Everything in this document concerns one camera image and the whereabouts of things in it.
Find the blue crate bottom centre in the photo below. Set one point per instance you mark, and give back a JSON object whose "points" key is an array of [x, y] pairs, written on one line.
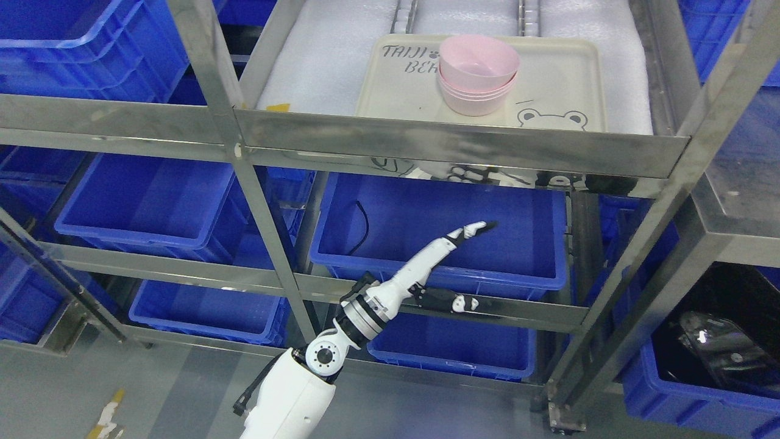
{"points": [[454, 346]]}

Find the blue crate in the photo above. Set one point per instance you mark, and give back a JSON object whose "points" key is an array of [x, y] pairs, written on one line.
{"points": [[239, 316], [650, 397], [113, 50], [454, 346]]}

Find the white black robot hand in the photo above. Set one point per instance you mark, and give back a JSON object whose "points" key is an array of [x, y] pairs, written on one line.
{"points": [[426, 268]]}

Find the stainless steel shelf rack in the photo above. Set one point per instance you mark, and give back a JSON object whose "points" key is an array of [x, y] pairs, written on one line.
{"points": [[229, 129]]}

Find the blue crate bottom right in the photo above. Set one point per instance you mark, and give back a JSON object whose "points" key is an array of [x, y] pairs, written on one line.
{"points": [[650, 397]]}

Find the beige bear print tray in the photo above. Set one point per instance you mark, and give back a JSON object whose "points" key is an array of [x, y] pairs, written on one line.
{"points": [[526, 82]]}

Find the blue crate centre shelf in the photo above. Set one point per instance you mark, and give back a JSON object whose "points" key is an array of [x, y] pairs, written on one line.
{"points": [[377, 224]]}

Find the stack of pink bowls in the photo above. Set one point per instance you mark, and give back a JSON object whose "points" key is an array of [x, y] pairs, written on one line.
{"points": [[471, 103]]}

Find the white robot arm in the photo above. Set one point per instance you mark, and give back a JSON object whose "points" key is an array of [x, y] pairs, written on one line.
{"points": [[289, 397]]}

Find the blue crate left shelf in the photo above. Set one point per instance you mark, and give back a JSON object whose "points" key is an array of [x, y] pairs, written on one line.
{"points": [[177, 208]]}

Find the blue crate top left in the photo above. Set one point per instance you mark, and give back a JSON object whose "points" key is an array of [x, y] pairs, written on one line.
{"points": [[113, 50]]}

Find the pink plastic bowl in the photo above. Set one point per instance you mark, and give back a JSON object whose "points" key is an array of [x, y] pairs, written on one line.
{"points": [[477, 63]]}

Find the blue crate bottom left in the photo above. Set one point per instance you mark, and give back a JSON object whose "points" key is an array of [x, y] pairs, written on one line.
{"points": [[239, 316]]}

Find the blue crate shelf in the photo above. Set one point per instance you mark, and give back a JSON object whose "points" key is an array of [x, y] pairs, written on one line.
{"points": [[177, 208], [377, 224]]}

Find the black motorcycle helmet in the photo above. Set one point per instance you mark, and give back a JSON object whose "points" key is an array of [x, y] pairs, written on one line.
{"points": [[724, 333]]}

